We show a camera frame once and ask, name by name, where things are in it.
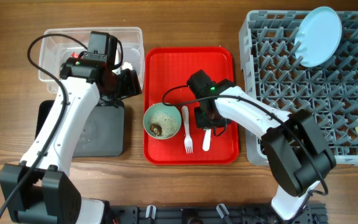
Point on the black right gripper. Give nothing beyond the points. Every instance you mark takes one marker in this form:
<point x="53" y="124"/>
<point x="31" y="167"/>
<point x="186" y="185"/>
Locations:
<point x="201" y="122"/>

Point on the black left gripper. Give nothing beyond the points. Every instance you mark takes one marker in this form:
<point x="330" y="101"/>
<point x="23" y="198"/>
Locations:
<point x="132" y="86"/>

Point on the white tissue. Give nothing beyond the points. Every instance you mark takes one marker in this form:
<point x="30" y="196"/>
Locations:
<point x="127" y="65"/>

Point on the white plastic spoon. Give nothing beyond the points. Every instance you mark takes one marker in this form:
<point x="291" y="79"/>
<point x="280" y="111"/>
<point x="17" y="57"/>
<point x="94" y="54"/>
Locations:
<point x="207" y="140"/>

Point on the white plastic fork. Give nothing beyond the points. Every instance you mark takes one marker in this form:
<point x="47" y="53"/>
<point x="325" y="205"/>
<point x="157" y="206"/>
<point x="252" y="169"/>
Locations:
<point x="186" y="122"/>

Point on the red snack wrapper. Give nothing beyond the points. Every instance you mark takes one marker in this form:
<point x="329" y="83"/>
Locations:
<point x="75" y="55"/>

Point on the light blue plate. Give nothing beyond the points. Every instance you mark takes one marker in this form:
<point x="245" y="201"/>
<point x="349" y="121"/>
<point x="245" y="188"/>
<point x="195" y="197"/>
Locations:
<point x="318" y="37"/>

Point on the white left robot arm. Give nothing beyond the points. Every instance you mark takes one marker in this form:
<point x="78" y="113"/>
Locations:
<point x="38" y="189"/>

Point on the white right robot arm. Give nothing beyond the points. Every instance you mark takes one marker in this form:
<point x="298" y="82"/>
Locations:
<point x="298" y="153"/>

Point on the grey dishwasher rack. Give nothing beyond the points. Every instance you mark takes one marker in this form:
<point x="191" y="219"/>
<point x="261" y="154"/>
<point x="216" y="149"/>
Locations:
<point x="274" y="75"/>

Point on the red serving tray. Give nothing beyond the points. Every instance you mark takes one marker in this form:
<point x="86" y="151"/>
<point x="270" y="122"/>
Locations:
<point x="166" y="73"/>

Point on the green bowl with rice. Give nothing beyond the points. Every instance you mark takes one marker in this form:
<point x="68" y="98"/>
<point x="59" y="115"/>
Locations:
<point x="162" y="122"/>

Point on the black tray bin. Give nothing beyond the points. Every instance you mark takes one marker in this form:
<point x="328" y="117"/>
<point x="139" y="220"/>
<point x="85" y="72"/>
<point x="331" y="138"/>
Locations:
<point x="103" y="132"/>

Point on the clear plastic bin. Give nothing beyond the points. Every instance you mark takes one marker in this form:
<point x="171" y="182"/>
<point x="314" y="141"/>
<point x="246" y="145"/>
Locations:
<point x="55" y="50"/>

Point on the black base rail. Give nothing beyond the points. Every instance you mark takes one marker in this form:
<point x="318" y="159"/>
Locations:
<point x="259" y="213"/>

